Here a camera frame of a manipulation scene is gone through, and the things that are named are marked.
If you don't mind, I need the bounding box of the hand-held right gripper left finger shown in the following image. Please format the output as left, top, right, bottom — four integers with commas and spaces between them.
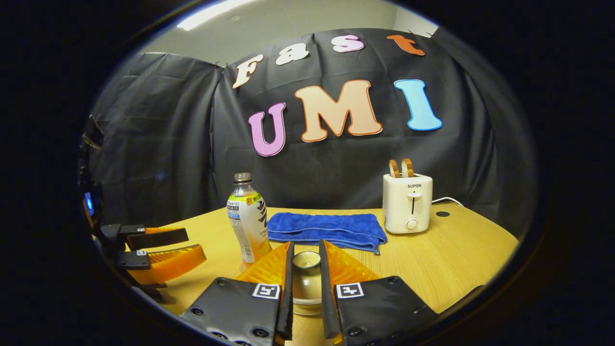
180, 242, 295, 346

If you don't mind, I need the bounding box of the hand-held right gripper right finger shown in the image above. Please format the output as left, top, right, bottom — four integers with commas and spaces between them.
319, 240, 439, 346

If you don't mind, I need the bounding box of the cream teacup lid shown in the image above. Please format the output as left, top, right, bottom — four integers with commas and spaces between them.
291, 250, 322, 306

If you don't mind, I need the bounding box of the clear water bottle white label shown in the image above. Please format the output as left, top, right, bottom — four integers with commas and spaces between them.
226, 173, 272, 266

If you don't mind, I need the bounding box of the blue towel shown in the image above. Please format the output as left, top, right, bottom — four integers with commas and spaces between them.
267, 212, 388, 255

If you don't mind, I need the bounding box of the black backdrop cloth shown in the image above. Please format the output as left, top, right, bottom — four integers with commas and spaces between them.
86, 28, 539, 238

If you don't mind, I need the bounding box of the white toaster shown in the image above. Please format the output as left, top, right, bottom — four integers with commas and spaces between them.
382, 173, 433, 235

